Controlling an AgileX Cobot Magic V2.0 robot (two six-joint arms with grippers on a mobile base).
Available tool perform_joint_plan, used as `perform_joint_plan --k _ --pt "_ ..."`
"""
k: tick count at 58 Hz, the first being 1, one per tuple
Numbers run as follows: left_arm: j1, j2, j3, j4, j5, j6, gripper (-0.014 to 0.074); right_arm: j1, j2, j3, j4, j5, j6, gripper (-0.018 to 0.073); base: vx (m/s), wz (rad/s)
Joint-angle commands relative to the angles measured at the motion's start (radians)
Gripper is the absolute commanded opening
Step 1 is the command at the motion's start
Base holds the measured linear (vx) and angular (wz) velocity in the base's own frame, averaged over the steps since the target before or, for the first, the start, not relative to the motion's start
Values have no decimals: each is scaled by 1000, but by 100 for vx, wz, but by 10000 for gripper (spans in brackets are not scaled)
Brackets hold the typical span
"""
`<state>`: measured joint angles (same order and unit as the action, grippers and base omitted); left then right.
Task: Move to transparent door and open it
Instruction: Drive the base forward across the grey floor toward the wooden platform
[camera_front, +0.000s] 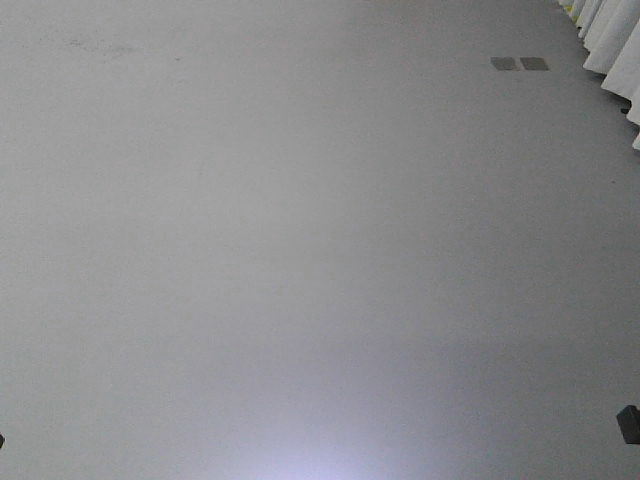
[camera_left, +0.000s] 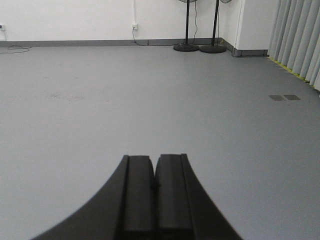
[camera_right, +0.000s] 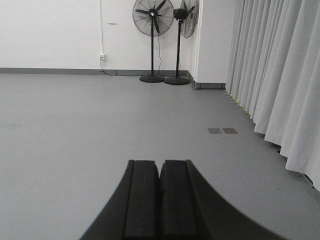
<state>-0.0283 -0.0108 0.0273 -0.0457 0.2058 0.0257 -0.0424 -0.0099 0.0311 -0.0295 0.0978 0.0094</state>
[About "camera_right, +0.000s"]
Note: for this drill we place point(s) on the grey floor socket cover right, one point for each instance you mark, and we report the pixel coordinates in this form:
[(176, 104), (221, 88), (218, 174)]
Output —
[(229, 131)]

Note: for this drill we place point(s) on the grey floor socket cover left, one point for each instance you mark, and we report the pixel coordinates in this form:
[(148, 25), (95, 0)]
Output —
[(214, 130)]

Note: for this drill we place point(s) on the black pedestal fan left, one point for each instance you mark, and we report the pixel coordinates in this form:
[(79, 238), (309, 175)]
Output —
[(153, 18)]

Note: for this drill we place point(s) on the grey floor socket cover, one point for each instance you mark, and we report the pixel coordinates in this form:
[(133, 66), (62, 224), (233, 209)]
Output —
[(214, 130), (229, 131)]

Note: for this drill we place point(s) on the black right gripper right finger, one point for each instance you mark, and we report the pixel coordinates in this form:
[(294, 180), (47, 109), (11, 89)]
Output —
[(191, 209)]

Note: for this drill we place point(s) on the white pleated curtain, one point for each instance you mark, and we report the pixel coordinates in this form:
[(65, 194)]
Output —
[(274, 75)]

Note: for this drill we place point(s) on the black pedestal fan right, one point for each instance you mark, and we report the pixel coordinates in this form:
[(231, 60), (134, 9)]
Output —
[(187, 16)]

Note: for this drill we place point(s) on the black pedestal fan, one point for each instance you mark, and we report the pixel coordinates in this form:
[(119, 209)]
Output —
[(153, 18), (187, 16)]

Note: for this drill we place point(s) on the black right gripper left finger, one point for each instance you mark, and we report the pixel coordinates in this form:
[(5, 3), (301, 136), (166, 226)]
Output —
[(132, 212)]

